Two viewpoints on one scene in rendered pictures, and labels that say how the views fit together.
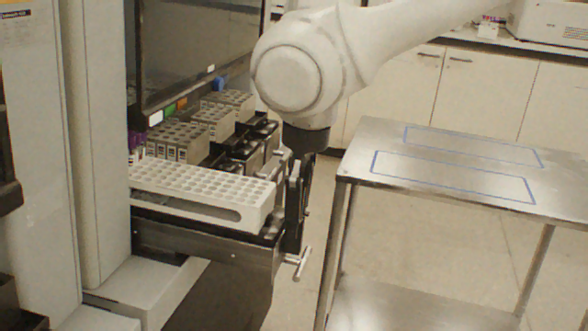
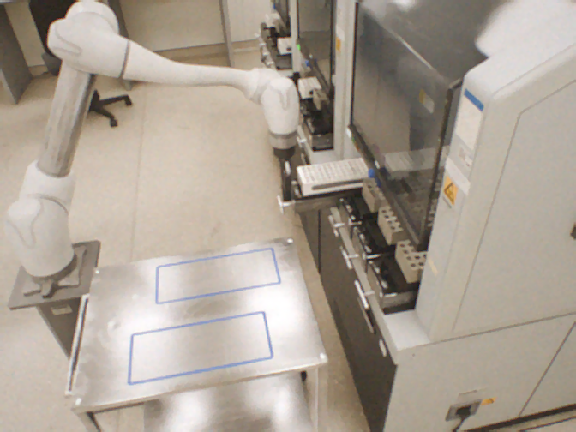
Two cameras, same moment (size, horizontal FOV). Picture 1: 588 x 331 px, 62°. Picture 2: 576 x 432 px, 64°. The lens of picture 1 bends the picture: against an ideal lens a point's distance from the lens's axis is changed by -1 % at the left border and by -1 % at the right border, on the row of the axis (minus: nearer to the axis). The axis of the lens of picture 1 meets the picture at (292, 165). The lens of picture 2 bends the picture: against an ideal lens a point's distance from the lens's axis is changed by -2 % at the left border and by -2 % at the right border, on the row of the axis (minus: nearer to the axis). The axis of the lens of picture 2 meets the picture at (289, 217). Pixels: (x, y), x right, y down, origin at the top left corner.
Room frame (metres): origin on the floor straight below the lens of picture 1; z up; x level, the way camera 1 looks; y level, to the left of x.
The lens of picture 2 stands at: (1.95, -0.48, 1.80)
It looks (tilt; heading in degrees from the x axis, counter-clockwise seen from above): 41 degrees down; 159
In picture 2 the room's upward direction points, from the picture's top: 3 degrees counter-clockwise
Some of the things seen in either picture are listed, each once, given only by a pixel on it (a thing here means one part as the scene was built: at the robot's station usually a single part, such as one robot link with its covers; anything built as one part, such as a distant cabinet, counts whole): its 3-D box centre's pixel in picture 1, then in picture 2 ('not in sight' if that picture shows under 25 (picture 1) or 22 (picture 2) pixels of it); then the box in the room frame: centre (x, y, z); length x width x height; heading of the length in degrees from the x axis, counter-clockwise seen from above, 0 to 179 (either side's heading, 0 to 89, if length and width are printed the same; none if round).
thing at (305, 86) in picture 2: not in sight; (331, 86); (0.11, 0.48, 0.83); 0.30 x 0.10 x 0.06; 78
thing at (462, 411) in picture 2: not in sight; (464, 412); (1.47, 0.29, 0.29); 0.11 x 0.03 x 0.10; 78
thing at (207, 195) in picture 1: (186, 193); (341, 176); (0.77, 0.18, 0.83); 0.30 x 0.10 x 0.06; 78
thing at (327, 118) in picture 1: (309, 104); (283, 135); (0.73, -0.01, 1.03); 0.09 x 0.09 x 0.06
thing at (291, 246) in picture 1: (293, 235); not in sight; (0.73, -0.01, 0.80); 0.03 x 0.01 x 0.07; 78
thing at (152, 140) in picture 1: (163, 142); not in sight; (0.95, 0.27, 0.85); 0.12 x 0.02 x 0.06; 168
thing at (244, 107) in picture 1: (244, 108); (406, 262); (1.23, 0.14, 0.85); 0.12 x 0.02 x 0.06; 167
